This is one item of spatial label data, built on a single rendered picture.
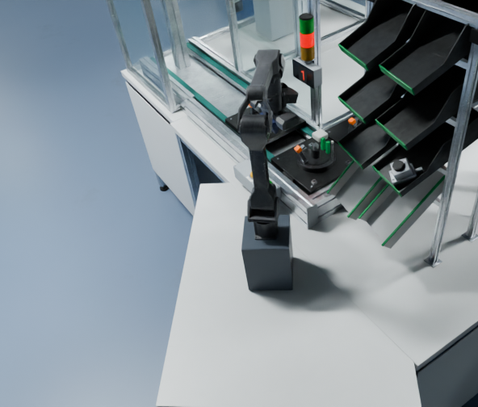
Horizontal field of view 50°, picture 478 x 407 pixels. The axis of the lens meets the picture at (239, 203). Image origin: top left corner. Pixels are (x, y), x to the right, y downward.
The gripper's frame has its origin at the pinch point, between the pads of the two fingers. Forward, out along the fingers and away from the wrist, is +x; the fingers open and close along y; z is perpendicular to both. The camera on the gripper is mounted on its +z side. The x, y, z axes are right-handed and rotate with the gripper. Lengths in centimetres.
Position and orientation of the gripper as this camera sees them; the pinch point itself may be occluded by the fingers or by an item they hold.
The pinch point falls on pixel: (274, 123)
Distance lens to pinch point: 162.2
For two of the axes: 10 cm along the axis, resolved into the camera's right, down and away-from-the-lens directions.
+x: 1.2, 7.1, 6.9
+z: 8.4, -4.5, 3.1
